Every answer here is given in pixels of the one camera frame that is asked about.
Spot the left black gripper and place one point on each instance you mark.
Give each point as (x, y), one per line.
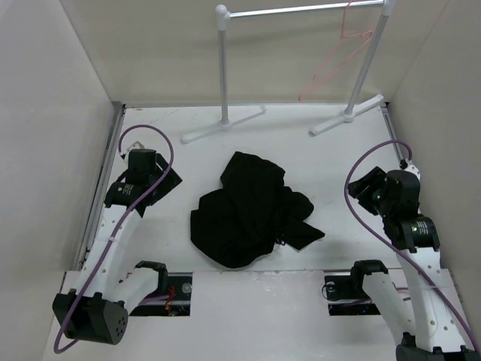
(171, 182)

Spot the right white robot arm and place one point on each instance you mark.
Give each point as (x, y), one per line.
(426, 327)

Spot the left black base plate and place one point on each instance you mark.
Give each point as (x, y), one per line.
(174, 301)

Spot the white clothes rack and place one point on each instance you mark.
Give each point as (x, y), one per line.
(351, 111)

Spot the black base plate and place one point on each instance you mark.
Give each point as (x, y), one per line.
(174, 301)
(345, 299)

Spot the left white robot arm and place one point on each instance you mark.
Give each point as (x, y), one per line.
(98, 306)

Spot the black trousers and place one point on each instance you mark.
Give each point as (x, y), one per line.
(252, 212)

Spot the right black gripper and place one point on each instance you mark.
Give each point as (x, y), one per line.
(375, 178)

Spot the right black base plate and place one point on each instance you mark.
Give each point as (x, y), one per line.
(345, 299)

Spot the pink wire hanger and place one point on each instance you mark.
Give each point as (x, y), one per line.
(349, 44)

